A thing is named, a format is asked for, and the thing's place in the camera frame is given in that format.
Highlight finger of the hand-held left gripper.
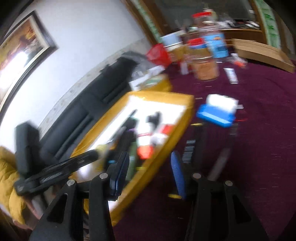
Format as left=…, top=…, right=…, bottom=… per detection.
left=38, top=149, right=104, bottom=186

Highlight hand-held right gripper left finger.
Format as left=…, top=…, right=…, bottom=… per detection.
left=29, top=151, right=130, bottom=241

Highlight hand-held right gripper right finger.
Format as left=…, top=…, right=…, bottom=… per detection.
left=170, top=150, right=270, bottom=241

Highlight pile of black marker pens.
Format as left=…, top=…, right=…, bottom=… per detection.
left=109, top=109, right=162, bottom=176

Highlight white bottle red label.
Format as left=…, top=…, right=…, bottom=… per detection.
left=150, top=124, right=175, bottom=147

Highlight grey-tipped black marker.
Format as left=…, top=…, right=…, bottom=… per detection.
left=207, top=130, right=238, bottom=181

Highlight yellow-taped white foam box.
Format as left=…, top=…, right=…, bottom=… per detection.
left=69, top=90, right=195, bottom=226

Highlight person's left forearm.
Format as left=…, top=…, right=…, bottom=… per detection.
left=0, top=146, right=47, bottom=232

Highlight black sofa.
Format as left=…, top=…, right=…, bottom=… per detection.
left=39, top=57, right=137, bottom=163

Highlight blue bottle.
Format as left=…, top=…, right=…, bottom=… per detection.
left=196, top=104, right=236, bottom=128

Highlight white adapter packaging box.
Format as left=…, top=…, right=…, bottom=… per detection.
left=129, top=66, right=163, bottom=87

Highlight red white small carton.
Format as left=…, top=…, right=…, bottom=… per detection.
left=180, top=59, right=190, bottom=75

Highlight clear jar orange contents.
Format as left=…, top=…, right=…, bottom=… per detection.
left=187, top=38, right=220, bottom=81

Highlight white tube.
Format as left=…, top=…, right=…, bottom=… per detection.
left=223, top=67, right=239, bottom=84

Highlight clear plastic bag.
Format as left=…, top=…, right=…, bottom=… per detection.
left=121, top=51, right=151, bottom=77

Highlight yellow carton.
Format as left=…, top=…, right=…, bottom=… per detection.
left=168, top=44, right=192, bottom=64

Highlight red plastic bag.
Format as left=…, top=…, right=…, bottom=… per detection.
left=146, top=44, right=171, bottom=67

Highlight red white packet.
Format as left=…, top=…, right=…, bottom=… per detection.
left=229, top=53, right=248, bottom=69

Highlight large clear jar red lid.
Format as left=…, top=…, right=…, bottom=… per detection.
left=191, top=12, right=230, bottom=59

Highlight cardboard box lid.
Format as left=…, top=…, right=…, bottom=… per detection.
left=232, top=38, right=296, bottom=73

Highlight wooden glass cabinet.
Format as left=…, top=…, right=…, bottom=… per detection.
left=122, top=0, right=289, bottom=50

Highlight framed wall picture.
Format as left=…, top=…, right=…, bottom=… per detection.
left=0, top=10, right=58, bottom=109

